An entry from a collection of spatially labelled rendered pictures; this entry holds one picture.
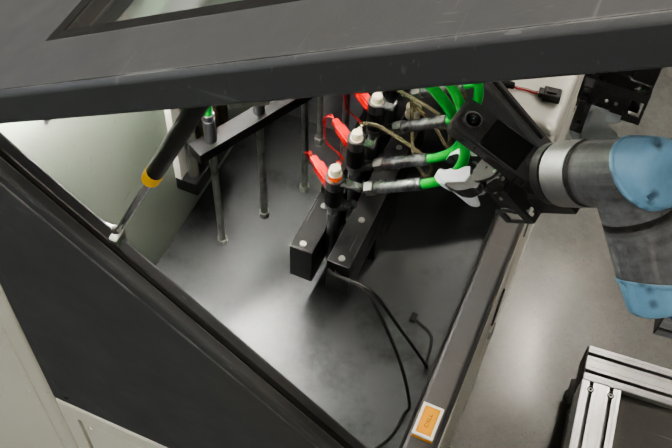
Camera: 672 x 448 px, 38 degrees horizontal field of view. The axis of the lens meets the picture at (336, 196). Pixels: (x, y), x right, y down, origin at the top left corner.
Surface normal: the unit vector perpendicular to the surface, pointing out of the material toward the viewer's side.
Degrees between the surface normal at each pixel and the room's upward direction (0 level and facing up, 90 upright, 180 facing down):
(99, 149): 90
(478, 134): 18
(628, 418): 0
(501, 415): 0
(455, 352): 0
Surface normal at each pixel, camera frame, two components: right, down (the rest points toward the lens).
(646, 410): 0.03, -0.59
